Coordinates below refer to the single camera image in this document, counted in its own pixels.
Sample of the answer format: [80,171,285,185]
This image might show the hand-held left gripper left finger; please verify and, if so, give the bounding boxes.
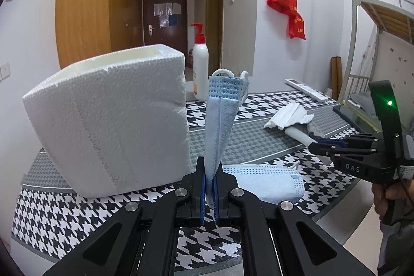
[42,157,208,276]

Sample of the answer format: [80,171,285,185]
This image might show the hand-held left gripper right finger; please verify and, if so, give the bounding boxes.
[212,164,376,276]

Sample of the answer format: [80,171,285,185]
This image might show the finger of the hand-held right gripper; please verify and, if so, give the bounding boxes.
[308,143,377,163]
[315,133,377,150]

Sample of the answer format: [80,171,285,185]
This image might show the grey cloth piece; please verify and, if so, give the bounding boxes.
[307,121,328,138]

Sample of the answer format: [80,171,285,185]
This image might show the white face mask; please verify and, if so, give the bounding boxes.
[263,102,315,130]

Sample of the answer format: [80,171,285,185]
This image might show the blue face mask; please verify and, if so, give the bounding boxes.
[204,68,251,208]
[223,164,305,206]

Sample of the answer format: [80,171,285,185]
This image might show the white foam box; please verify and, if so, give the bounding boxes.
[22,44,191,198]

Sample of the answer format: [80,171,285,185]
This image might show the person's right forearm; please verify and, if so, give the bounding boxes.
[378,214,414,276]

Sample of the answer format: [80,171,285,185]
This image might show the person's right hand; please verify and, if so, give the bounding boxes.
[371,178,414,218]

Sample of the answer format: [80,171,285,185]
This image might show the black smartphone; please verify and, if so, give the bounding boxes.
[332,104,382,131]

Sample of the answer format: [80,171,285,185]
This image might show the grey folded cloth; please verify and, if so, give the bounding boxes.
[351,92,372,105]

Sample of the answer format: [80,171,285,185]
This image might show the white remote control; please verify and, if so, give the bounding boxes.
[285,79,337,103]

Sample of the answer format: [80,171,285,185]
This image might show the wooden planks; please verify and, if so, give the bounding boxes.
[330,57,343,101]

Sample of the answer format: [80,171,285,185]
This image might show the white bed curtain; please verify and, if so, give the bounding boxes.
[362,27,414,95]

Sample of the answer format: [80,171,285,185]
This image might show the white pump lotion bottle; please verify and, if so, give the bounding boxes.
[190,23,209,101]

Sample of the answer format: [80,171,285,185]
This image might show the metal bunk bed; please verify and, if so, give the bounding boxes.
[336,0,414,131]

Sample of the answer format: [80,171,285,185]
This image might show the dark brown door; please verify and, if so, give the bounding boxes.
[143,0,188,55]

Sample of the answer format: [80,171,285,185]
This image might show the wooden side door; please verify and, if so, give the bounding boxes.
[206,0,225,70]

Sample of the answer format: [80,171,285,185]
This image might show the silver paper sheet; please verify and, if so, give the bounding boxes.
[153,3,173,17]

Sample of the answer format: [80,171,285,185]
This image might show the wooden wardrobe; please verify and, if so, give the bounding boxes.
[55,0,143,70]

